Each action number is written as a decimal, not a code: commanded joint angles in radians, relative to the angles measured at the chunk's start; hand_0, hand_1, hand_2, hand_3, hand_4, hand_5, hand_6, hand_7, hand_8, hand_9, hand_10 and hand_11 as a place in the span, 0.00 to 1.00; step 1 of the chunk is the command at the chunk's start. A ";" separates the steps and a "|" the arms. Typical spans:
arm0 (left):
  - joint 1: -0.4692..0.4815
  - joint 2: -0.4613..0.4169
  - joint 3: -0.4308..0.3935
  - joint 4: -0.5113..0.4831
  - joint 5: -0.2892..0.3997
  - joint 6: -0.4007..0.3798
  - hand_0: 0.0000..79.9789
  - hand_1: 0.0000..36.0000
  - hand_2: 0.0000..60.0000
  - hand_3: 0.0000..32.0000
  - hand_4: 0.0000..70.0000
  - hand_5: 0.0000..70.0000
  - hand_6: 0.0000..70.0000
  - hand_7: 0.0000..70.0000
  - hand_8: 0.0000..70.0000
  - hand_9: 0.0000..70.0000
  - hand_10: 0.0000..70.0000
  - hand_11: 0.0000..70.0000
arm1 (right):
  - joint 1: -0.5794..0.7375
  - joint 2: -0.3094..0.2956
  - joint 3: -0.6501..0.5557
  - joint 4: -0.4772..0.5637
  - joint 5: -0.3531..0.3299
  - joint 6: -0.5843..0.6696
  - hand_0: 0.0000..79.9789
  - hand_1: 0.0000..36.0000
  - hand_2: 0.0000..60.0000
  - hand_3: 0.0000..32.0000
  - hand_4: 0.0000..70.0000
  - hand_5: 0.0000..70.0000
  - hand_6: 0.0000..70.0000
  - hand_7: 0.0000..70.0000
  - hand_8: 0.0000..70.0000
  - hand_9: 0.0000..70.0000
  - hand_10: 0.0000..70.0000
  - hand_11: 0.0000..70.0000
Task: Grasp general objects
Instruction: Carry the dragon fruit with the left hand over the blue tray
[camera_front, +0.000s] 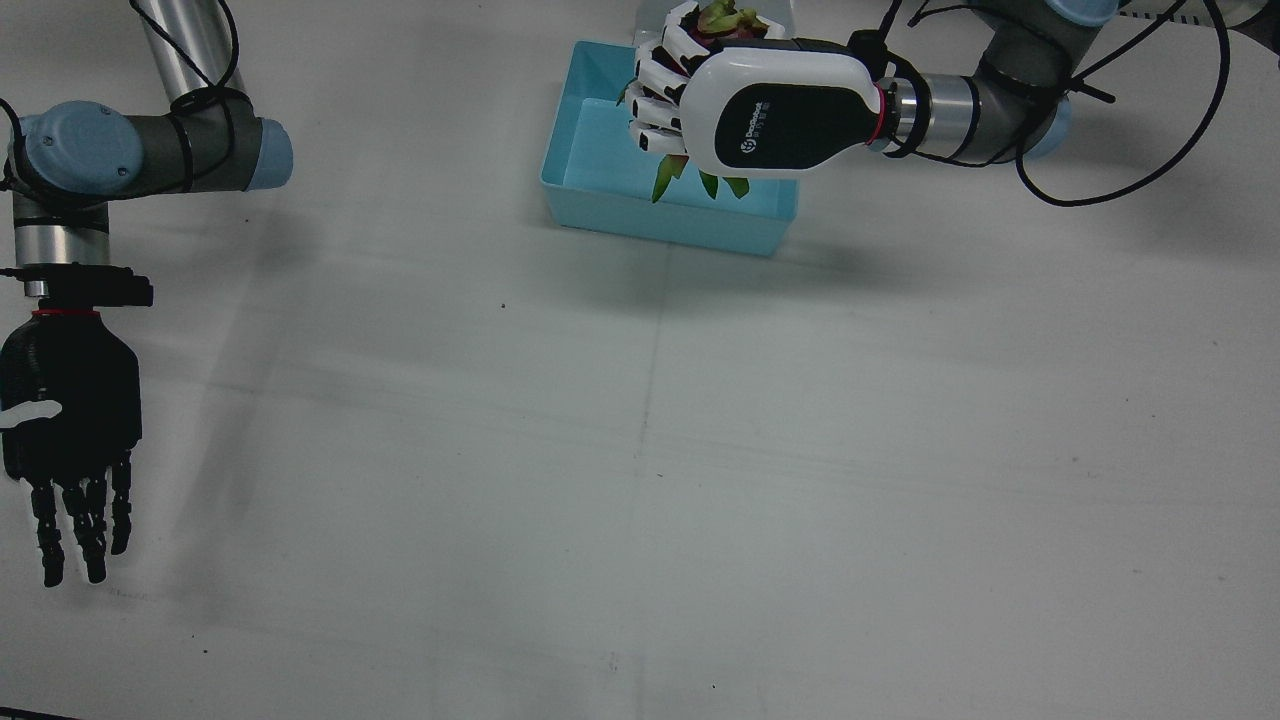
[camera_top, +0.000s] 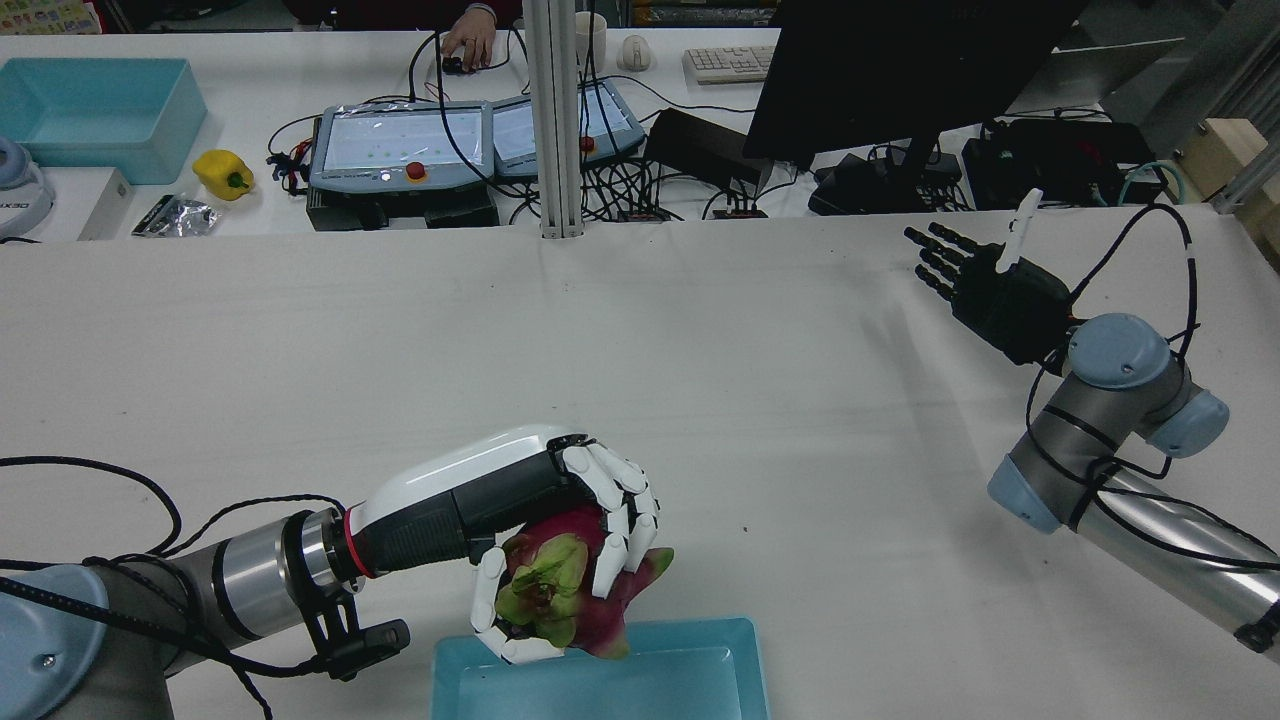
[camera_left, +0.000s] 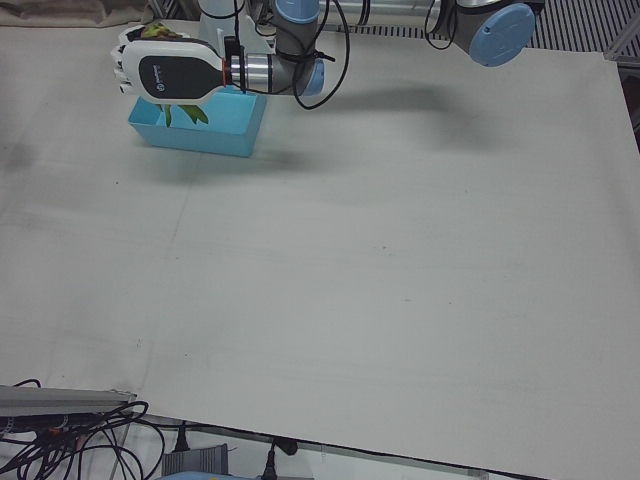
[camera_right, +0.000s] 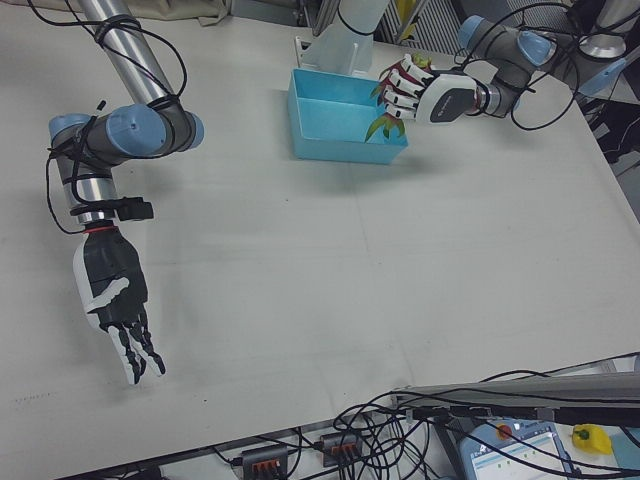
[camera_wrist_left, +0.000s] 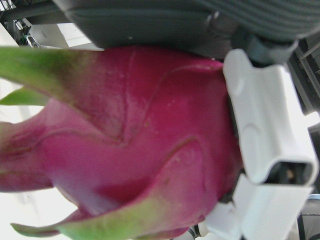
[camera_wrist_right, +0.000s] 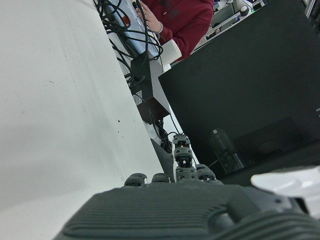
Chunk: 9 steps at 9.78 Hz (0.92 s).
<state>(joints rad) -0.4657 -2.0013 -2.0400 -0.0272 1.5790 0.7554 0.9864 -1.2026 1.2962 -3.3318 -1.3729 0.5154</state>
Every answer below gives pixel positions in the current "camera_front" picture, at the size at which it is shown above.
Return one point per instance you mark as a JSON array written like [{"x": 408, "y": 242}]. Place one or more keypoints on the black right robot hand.
[{"x": 70, "y": 400}]

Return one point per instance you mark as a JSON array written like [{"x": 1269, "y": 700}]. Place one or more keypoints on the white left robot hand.
[{"x": 790, "y": 110}]

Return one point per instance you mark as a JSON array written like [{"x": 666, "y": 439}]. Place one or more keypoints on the pink dragon fruit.
[{"x": 725, "y": 18}]

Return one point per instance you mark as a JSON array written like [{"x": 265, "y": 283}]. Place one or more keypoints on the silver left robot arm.
[{"x": 1000, "y": 100}]

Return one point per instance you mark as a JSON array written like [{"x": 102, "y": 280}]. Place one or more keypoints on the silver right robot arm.
[{"x": 150, "y": 150}]

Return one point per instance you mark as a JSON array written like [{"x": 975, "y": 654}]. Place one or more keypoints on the light blue plastic bin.
[{"x": 610, "y": 150}]

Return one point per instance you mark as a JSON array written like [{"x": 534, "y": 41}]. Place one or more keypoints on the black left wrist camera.
[{"x": 868, "y": 45}]

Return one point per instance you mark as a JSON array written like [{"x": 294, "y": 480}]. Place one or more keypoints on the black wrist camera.
[
  {"x": 868, "y": 45},
  {"x": 100, "y": 290}
]

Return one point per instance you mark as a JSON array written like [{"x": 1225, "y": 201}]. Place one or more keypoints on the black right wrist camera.
[{"x": 100, "y": 290}]

